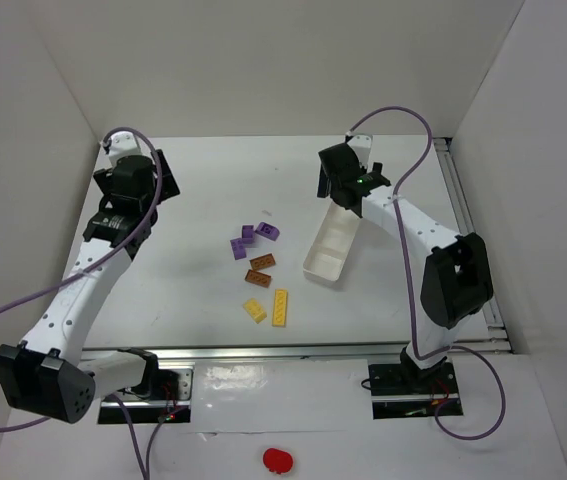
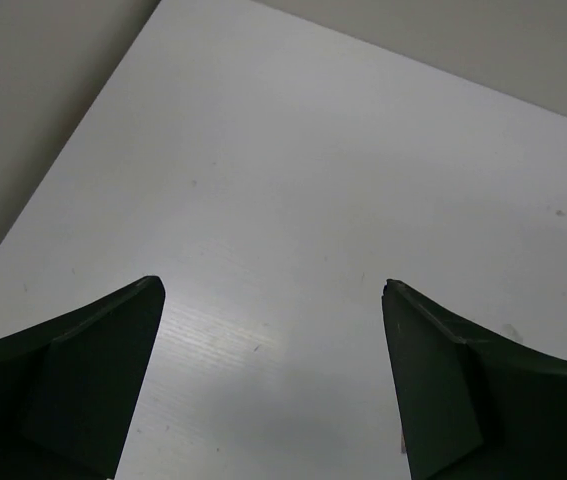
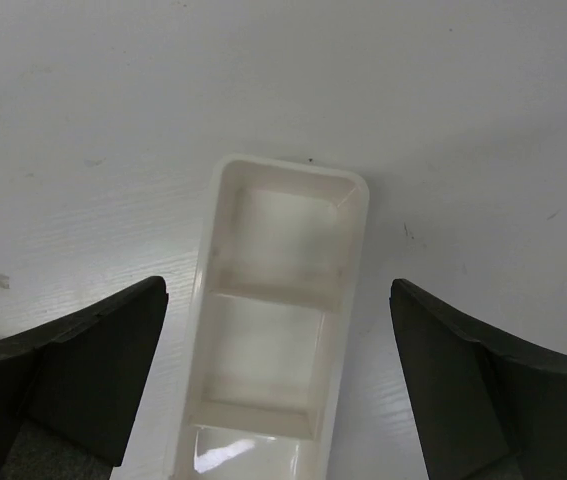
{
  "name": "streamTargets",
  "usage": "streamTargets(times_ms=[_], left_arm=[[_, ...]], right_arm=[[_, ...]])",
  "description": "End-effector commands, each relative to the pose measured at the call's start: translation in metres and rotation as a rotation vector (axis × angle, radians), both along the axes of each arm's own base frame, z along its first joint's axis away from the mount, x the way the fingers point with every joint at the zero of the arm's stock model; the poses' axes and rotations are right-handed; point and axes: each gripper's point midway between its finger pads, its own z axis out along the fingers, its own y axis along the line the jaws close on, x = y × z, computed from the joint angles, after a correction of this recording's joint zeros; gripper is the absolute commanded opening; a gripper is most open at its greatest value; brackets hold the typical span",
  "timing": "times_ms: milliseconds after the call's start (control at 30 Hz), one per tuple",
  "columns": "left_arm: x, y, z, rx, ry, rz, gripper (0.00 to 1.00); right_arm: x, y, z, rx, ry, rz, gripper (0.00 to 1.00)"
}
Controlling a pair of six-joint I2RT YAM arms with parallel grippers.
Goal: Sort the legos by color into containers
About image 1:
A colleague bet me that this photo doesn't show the purple curved lego block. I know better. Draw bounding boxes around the purple curved lego block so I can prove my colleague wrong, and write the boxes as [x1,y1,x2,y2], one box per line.
[255,222,280,241]

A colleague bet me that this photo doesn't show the purple round lego block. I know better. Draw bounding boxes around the purple round lego block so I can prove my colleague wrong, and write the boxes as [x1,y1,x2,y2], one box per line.
[241,225,255,245]

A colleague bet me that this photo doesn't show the brown lego brick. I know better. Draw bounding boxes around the brown lego brick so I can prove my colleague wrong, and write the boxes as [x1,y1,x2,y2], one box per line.
[250,253,276,271]
[245,270,272,288]

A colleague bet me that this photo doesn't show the purple lego brick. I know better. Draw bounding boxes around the purple lego brick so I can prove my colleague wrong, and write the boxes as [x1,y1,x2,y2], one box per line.
[230,238,247,260]

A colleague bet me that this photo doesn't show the long yellow lego brick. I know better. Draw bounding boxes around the long yellow lego brick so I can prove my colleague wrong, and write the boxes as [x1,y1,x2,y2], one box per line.
[272,289,288,327]

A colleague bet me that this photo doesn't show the small yellow lego brick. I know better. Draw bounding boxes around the small yellow lego brick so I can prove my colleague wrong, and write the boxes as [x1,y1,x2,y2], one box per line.
[243,298,267,324]

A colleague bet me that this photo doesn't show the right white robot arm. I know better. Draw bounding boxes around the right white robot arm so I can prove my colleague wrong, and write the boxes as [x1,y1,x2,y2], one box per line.
[317,136,494,386]

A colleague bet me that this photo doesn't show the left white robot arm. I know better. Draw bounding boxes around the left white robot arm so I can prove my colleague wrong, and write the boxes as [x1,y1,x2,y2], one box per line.
[0,127,180,424]

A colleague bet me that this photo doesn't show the white compartment tray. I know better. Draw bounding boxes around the white compartment tray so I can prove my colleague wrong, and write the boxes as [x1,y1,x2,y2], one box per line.
[303,202,360,286]

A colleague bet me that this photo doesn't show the red round button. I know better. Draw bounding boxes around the red round button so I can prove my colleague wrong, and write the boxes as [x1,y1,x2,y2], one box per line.
[262,448,294,475]

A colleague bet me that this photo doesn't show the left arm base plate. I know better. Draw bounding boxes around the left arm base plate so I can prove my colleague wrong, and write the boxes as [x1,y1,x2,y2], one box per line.
[117,366,194,424]

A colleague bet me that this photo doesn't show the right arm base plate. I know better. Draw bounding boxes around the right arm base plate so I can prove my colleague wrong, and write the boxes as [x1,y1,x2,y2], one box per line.
[360,362,463,420]

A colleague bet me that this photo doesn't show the aluminium rail frame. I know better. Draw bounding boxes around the aluminium rail frame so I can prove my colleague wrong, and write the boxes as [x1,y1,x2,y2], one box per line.
[42,136,514,363]

